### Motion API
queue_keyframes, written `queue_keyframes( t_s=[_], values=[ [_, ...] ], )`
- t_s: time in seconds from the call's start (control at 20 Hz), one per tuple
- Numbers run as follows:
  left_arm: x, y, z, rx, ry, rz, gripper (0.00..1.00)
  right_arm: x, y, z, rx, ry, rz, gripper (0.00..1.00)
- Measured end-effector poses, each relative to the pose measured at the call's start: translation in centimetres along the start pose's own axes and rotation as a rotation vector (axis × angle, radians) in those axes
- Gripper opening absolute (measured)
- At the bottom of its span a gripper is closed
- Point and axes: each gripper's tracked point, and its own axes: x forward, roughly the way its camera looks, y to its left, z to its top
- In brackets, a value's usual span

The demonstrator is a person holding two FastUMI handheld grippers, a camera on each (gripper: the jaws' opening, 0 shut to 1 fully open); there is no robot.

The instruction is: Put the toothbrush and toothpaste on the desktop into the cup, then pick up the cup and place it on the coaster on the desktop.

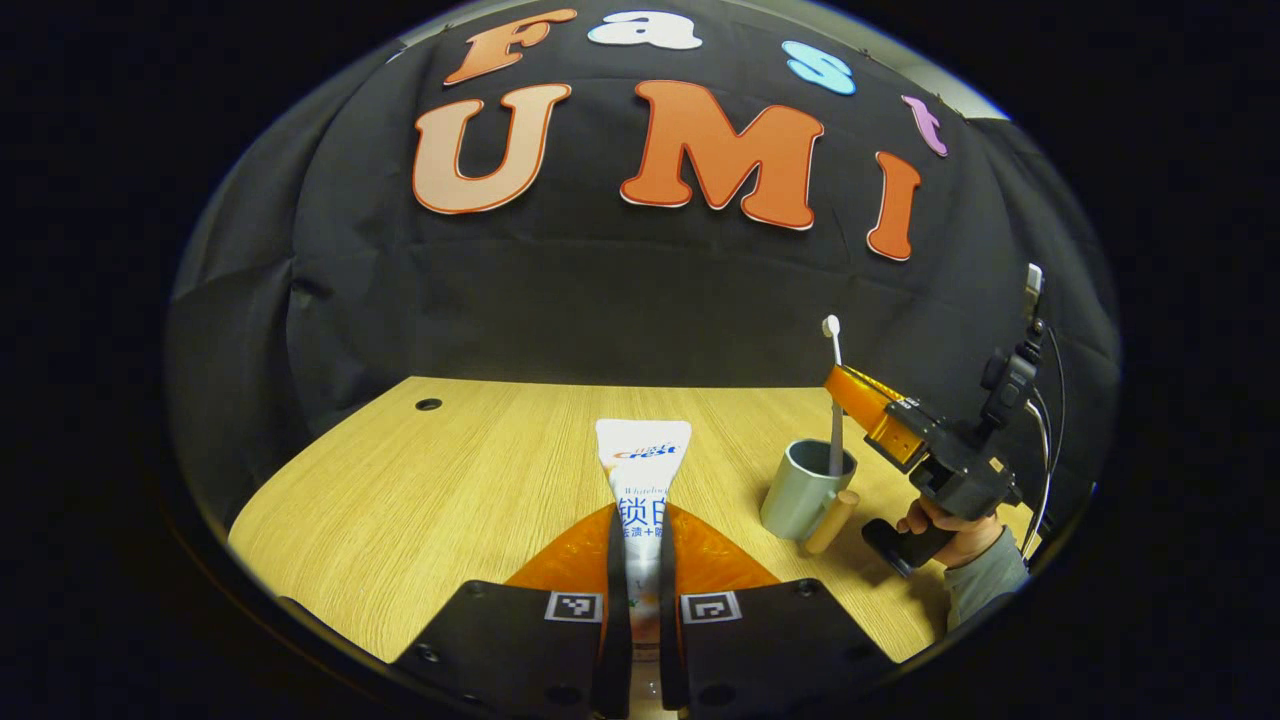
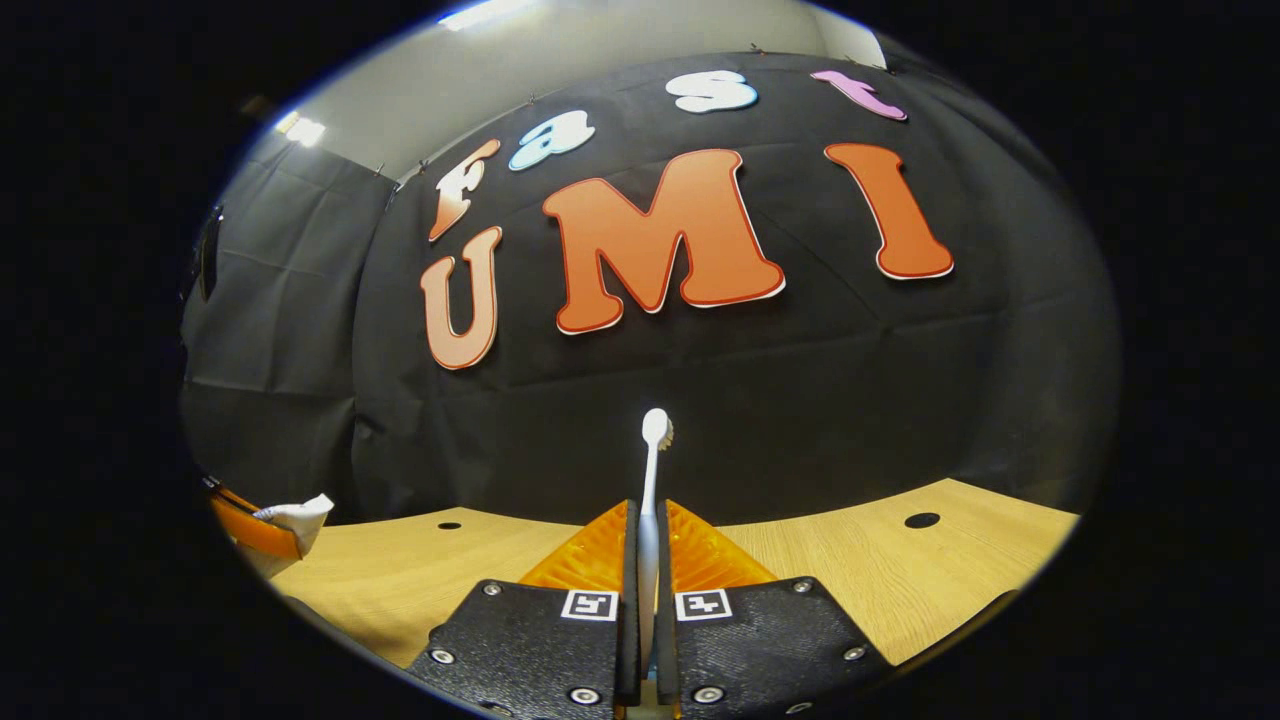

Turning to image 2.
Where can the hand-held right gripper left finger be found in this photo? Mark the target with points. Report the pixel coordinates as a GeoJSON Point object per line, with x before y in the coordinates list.
{"type": "Point", "coordinates": [630, 620]}

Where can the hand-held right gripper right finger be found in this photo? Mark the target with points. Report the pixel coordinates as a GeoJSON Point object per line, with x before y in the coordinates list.
{"type": "Point", "coordinates": [665, 620]}

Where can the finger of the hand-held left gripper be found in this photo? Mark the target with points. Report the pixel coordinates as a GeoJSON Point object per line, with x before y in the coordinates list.
{"type": "Point", "coordinates": [255, 530]}

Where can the white toothpaste tube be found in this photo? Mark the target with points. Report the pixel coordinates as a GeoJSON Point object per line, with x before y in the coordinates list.
{"type": "Point", "coordinates": [300, 515]}

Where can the white toothbrush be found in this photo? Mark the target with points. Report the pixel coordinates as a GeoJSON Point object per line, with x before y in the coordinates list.
{"type": "Point", "coordinates": [655, 430]}

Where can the wooden desktop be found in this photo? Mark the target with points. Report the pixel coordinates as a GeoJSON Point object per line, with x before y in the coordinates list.
{"type": "Point", "coordinates": [850, 560]}

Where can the black backdrop cloth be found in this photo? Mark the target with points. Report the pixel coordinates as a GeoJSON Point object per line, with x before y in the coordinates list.
{"type": "Point", "coordinates": [760, 400]}

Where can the ceiling light panel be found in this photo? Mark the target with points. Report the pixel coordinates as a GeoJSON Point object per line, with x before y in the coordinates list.
{"type": "Point", "coordinates": [302, 130]}

